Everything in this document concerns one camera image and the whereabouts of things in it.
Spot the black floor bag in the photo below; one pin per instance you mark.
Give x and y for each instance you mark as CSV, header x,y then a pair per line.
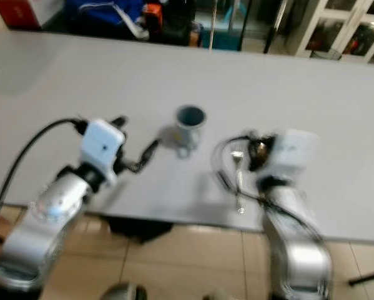
x,y
137,228

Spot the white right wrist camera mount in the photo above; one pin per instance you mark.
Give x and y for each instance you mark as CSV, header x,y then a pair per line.
x,y
293,155

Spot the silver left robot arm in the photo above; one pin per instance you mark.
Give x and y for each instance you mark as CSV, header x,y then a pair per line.
x,y
46,212

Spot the red cardboard box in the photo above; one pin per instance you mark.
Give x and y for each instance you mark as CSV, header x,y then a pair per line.
x,y
24,12

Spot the teal box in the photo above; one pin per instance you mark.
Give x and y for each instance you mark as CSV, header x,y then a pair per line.
x,y
225,39

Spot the grey mug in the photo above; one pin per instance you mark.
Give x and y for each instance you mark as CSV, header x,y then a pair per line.
x,y
190,134

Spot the silver fork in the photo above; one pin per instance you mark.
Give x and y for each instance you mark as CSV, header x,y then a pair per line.
x,y
240,187

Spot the blue bag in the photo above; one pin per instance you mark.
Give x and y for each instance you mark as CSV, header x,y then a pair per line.
x,y
105,9

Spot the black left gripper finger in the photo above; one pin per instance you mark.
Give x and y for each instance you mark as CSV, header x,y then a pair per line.
x,y
118,120
148,153

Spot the white glass door cabinet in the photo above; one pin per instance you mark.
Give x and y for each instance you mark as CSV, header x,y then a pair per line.
x,y
336,31

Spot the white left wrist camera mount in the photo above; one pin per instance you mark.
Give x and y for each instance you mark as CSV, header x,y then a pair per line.
x,y
104,145

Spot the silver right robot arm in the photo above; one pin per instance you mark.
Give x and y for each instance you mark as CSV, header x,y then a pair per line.
x,y
299,250

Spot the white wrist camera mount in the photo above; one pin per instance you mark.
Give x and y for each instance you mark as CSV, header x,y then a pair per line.
x,y
293,155
104,145

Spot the orange black device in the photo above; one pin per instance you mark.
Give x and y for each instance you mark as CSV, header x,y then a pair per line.
x,y
153,14

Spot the black metal support frame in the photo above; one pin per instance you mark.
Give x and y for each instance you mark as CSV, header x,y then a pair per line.
x,y
368,278

